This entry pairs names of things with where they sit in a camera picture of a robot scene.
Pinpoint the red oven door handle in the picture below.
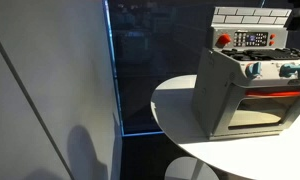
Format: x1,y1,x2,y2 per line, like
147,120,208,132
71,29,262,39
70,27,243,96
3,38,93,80
244,87,300,99

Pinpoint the black stove burner grate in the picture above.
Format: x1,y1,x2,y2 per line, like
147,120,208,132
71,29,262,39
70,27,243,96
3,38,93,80
221,47,300,62

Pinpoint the white round table base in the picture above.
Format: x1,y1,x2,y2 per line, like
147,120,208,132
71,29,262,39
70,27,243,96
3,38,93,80
164,156,221,180

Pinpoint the grey toy oven door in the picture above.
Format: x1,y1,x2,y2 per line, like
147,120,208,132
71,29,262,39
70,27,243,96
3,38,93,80
211,82,300,138

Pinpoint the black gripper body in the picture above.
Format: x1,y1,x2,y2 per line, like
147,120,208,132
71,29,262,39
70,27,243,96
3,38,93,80
287,0,300,30

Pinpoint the black stove control panel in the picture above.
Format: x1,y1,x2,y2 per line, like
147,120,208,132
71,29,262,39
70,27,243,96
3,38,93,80
233,31,269,48

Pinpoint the grey toy stove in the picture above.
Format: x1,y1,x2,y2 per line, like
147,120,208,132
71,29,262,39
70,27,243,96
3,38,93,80
190,6,300,141

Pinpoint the red round stove knob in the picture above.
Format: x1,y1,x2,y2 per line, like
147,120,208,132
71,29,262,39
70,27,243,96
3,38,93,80
215,33,232,48

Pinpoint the blue lit partition edge strip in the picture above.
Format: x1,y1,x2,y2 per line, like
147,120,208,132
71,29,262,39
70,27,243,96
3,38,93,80
102,0,165,137

